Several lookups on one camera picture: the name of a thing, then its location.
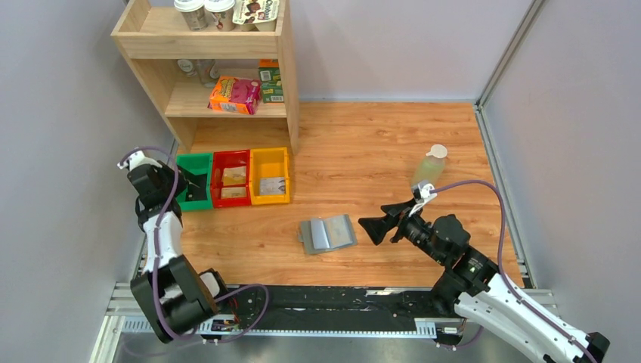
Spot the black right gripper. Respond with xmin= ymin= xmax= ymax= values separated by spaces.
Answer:
xmin=357 ymin=199 xmax=446 ymax=265

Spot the black credit card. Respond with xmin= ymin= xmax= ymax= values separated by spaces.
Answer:
xmin=180 ymin=168 xmax=209 ymax=194

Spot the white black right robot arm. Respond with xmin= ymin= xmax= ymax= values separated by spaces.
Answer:
xmin=358 ymin=200 xmax=610 ymax=362

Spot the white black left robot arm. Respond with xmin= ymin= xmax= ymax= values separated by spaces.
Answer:
xmin=127 ymin=160 xmax=231 ymax=343

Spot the lower gold card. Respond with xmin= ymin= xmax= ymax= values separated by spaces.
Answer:
xmin=220 ymin=187 xmax=247 ymax=199

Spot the gold card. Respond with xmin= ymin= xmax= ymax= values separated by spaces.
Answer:
xmin=221 ymin=166 xmax=247 ymax=187
xmin=220 ymin=187 xmax=247 ymax=199

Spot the upper gold card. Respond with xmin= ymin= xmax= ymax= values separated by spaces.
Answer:
xmin=221 ymin=166 xmax=247 ymax=187

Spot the silver card in yellow bin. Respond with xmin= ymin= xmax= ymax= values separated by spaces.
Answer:
xmin=259 ymin=177 xmax=286 ymax=196

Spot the green plastic bin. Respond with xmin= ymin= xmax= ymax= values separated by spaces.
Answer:
xmin=175 ymin=153 xmax=214 ymax=212

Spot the red plastic bin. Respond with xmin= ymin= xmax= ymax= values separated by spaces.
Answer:
xmin=211 ymin=149 xmax=251 ymax=209

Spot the green liquid bottle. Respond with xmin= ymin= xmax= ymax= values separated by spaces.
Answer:
xmin=410 ymin=144 xmax=448 ymax=186

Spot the yellow plastic bin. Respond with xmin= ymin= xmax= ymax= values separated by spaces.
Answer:
xmin=249 ymin=147 xmax=292 ymax=206

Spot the orange pink snack box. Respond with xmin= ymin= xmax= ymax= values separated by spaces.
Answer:
xmin=209 ymin=76 xmax=262 ymax=115

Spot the clear glass jar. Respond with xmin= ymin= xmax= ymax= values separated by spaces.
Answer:
xmin=194 ymin=59 xmax=220 ymax=88

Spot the wooden shelf unit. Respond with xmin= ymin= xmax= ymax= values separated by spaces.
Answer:
xmin=111 ymin=1 xmax=300 ymax=152

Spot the green carton box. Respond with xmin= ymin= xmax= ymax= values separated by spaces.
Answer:
xmin=259 ymin=59 xmax=284 ymax=104

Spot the white lid paper cup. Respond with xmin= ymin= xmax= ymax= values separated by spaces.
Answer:
xmin=173 ymin=0 xmax=209 ymax=31

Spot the chocolate pudding pack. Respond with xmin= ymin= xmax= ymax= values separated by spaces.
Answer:
xmin=233 ymin=0 xmax=280 ymax=32

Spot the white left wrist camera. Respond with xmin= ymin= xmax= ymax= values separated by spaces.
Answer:
xmin=117 ymin=150 xmax=162 ymax=172

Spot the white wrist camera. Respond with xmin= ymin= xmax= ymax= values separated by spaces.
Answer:
xmin=409 ymin=180 xmax=437 ymax=216
xmin=117 ymin=150 xmax=162 ymax=172

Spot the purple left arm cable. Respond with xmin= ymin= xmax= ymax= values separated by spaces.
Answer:
xmin=118 ymin=146 xmax=271 ymax=345

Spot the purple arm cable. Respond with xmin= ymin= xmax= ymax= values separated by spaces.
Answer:
xmin=431 ymin=180 xmax=600 ymax=363
xmin=118 ymin=146 xmax=271 ymax=345

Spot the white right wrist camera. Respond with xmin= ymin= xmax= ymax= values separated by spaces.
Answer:
xmin=409 ymin=180 xmax=437 ymax=216

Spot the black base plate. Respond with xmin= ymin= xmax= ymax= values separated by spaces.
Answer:
xmin=215 ymin=285 xmax=463 ymax=333

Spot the aluminium frame rail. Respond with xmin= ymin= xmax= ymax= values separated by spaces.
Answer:
xmin=90 ymin=282 xmax=577 ymax=363

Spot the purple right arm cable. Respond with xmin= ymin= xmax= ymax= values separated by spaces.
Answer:
xmin=431 ymin=180 xmax=600 ymax=363

